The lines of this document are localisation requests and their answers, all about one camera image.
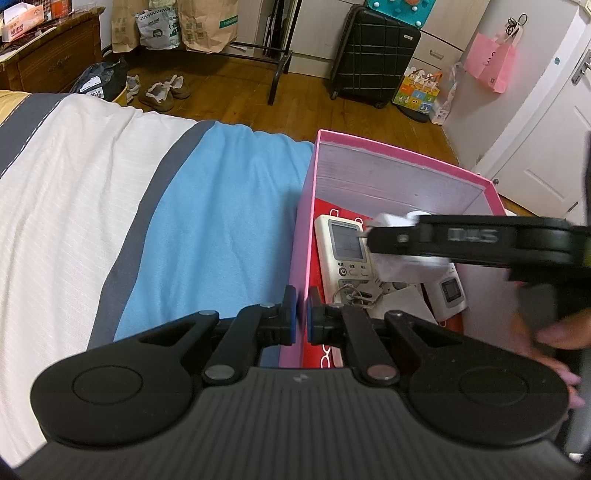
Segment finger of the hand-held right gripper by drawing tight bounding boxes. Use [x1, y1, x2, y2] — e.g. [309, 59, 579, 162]
[366, 217, 422, 257]

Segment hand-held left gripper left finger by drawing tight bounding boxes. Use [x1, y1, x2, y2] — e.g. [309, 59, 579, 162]
[139, 285, 298, 387]

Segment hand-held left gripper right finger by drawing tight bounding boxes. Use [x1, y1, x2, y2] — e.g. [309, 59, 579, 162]
[306, 286, 467, 387]

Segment large-screen cream remote control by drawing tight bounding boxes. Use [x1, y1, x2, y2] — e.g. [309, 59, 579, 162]
[313, 214, 378, 306]

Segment bunch of keys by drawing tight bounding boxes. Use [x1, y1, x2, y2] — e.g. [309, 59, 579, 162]
[333, 282, 387, 308]

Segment pink cardboard box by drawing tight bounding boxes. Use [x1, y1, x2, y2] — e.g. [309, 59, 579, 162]
[277, 128, 519, 370]

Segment white small-screen remote control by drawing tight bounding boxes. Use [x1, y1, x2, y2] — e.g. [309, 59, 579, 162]
[424, 265, 468, 322]

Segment person's right hand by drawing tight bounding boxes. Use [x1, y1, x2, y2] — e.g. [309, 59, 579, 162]
[509, 315, 591, 410]

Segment white door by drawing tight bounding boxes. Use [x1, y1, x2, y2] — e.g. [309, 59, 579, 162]
[475, 13, 591, 223]

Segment colourful gift bag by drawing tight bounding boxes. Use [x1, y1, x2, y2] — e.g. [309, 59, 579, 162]
[392, 66, 442, 116]

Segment pink paper bag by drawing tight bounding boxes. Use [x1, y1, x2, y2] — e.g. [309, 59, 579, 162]
[462, 32, 517, 94]

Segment black suitcase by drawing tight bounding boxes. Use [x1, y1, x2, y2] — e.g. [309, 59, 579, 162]
[329, 4, 422, 110]

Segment black clothes rack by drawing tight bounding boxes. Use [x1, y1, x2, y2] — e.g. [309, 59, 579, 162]
[216, 0, 304, 106]

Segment teal handbag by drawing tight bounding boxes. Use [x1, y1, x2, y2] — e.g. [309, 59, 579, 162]
[364, 0, 437, 29]

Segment pair of brown shoes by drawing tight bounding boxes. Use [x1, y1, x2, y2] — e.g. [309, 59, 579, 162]
[138, 74, 191, 112]

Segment large brown paper bag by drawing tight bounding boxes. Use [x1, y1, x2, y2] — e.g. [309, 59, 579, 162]
[177, 0, 240, 53]

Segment black bag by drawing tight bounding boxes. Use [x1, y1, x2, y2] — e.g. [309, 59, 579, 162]
[69, 57, 129, 102]

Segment white green plastic bag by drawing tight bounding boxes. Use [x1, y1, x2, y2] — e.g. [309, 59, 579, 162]
[134, 8, 181, 51]

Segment narrow brown paper bag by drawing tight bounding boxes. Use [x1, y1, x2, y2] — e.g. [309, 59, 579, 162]
[110, 0, 142, 54]

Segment wooden nightstand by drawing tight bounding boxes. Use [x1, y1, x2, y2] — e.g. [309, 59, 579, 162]
[0, 6, 103, 93]

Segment tissue box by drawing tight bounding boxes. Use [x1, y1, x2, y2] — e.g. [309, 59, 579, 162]
[0, 11, 46, 43]

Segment black wall hook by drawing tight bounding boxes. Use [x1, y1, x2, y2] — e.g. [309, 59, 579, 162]
[505, 13, 530, 38]

